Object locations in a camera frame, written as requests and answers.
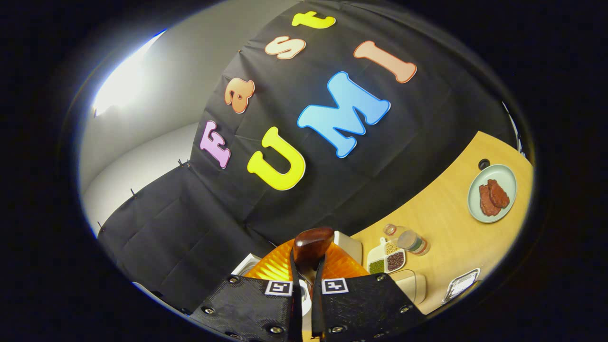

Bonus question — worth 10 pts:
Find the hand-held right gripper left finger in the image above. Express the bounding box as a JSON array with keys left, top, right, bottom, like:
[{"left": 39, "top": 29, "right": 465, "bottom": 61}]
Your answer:
[{"left": 189, "top": 239, "right": 304, "bottom": 342}]

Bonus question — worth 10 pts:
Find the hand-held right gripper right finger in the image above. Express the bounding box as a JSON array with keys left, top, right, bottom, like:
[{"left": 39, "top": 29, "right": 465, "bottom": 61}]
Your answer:
[{"left": 311, "top": 242, "right": 427, "bottom": 342}]

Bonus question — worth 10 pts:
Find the white rice cooker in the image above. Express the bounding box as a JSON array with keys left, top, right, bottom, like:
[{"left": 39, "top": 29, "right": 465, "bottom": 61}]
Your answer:
[{"left": 231, "top": 253, "right": 312, "bottom": 318}]

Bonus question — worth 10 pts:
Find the brown wooden spoon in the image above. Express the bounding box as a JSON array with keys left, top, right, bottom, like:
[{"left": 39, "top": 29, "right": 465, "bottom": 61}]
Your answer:
[{"left": 293, "top": 227, "right": 335, "bottom": 297}]

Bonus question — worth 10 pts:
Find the small metal chopstick holder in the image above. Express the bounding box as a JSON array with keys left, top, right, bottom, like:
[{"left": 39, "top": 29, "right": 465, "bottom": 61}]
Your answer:
[{"left": 442, "top": 268, "right": 481, "bottom": 304}]

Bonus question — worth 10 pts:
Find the white divided bean dish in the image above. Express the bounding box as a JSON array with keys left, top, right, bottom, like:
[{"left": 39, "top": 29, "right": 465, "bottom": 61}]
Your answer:
[{"left": 367, "top": 237, "right": 407, "bottom": 275}]

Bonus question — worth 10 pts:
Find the white toaster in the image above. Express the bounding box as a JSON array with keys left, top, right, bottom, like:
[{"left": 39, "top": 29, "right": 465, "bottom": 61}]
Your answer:
[{"left": 332, "top": 231, "right": 362, "bottom": 266}]

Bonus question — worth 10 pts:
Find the small clear plastic bottle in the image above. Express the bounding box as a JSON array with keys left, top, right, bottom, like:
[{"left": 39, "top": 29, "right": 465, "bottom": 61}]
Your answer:
[{"left": 384, "top": 223, "right": 430, "bottom": 257}]

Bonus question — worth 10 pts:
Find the black backdrop cloth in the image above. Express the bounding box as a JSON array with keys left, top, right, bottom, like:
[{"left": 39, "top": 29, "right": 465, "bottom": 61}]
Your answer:
[{"left": 97, "top": 0, "right": 518, "bottom": 314}]

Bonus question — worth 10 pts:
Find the brown meat slice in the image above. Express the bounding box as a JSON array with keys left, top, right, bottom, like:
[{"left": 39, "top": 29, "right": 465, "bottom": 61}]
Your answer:
[
  {"left": 488, "top": 179, "right": 510, "bottom": 209},
  {"left": 479, "top": 184, "right": 500, "bottom": 217}
]

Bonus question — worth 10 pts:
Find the pale green plate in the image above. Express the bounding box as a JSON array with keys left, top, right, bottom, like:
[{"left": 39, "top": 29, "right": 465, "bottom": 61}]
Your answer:
[{"left": 468, "top": 164, "right": 517, "bottom": 224}]

